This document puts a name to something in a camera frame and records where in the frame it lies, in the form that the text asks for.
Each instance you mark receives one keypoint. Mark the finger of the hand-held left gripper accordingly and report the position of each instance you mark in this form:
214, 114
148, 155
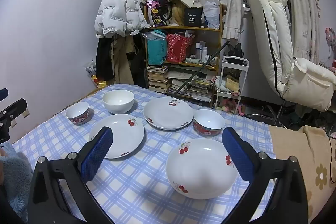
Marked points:
3, 94
14, 109

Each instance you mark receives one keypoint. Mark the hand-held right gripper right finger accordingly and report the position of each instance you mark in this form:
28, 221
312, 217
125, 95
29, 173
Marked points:
240, 158

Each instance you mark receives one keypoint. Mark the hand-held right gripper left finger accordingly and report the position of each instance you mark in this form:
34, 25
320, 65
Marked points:
95, 158

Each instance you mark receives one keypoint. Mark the small white bowl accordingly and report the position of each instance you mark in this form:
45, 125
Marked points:
78, 116

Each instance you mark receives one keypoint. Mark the red patterned bowl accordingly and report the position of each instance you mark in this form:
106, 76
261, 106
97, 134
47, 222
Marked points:
208, 121

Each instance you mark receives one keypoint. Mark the plain white bowl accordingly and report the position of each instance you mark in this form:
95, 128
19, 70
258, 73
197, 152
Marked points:
118, 103

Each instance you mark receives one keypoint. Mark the person's left forearm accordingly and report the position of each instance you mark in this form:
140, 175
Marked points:
14, 182

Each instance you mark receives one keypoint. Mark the blue checked cloth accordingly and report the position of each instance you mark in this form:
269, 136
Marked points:
136, 187

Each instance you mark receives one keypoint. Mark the pink toys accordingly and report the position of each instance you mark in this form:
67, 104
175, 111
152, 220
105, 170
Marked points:
229, 106

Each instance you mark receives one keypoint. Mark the stack of magazines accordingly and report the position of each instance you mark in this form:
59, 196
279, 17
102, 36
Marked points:
197, 88

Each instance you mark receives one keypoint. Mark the plastic bag of snacks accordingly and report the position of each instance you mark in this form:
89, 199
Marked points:
94, 74

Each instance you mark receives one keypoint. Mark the white trolley cart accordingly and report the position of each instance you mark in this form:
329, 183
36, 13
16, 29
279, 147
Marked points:
232, 61

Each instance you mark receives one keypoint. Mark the stack of books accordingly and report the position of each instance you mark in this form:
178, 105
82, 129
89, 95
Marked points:
157, 79

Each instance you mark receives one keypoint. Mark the black hanging garment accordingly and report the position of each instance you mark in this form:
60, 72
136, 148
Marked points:
103, 58

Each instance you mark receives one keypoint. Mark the beige hanging garment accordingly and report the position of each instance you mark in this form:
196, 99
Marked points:
122, 61

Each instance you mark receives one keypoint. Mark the dark long pole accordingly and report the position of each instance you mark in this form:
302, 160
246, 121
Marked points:
202, 65

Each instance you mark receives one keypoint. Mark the group of white bottles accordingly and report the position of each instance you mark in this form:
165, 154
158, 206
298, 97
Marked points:
202, 52

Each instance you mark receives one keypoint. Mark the teal bag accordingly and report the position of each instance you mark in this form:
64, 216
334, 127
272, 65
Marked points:
156, 49

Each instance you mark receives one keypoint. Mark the red gift bag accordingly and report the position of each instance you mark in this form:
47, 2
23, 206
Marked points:
178, 48

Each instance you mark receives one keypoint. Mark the white recliner chair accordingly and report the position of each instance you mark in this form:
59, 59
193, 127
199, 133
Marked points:
278, 37

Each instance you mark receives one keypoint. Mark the wooden shelf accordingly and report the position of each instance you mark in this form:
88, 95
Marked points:
183, 29

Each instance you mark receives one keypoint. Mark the white puffer jacket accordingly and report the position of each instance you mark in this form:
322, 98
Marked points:
120, 3

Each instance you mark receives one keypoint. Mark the black box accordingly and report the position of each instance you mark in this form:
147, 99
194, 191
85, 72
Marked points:
192, 18

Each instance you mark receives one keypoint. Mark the white plastic bag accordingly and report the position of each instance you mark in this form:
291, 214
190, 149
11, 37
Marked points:
212, 12

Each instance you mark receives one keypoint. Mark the pink fan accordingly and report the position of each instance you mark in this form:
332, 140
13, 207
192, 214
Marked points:
330, 36

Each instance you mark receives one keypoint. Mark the blonde wig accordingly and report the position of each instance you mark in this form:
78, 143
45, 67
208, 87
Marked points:
178, 15

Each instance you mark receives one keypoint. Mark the colourful printed bag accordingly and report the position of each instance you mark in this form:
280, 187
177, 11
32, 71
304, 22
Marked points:
155, 11

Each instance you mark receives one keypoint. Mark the ruffled floral curtain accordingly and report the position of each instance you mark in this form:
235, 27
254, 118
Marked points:
304, 3

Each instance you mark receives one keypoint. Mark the wall socket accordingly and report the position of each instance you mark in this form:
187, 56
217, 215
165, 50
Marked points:
25, 113

